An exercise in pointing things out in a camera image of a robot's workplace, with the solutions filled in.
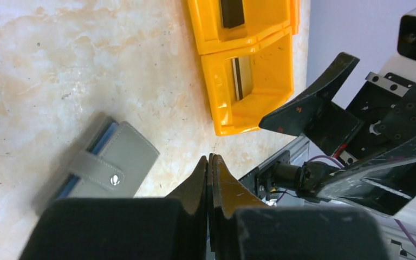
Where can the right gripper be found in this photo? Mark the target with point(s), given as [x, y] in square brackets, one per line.
[376, 132]

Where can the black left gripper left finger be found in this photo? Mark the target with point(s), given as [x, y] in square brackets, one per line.
[170, 227]

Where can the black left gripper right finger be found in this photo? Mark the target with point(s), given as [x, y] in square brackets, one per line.
[244, 227]

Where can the grey leather card holder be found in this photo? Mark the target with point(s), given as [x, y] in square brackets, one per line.
[110, 159]

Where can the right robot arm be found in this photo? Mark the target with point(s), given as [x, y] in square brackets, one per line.
[314, 171]

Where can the black card in yellow bin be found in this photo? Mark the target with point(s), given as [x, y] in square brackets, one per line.
[232, 13]

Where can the yellow plastic bin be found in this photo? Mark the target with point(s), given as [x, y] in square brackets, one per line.
[246, 51]

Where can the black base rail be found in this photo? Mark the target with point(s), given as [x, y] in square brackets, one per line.
[272, 180]

